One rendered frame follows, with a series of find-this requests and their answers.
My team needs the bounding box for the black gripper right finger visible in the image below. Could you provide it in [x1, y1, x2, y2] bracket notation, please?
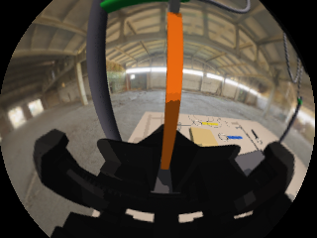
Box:
[169, 131, 242, 193]

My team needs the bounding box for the tan square block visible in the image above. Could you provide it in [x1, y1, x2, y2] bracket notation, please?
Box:
[190, 127, 218, 147]

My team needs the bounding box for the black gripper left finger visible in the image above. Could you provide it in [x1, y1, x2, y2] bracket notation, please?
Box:
[96, 124, 165, 190]

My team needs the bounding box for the orange handle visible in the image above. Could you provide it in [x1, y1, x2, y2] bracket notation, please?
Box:
[159, 0, 183, 170]

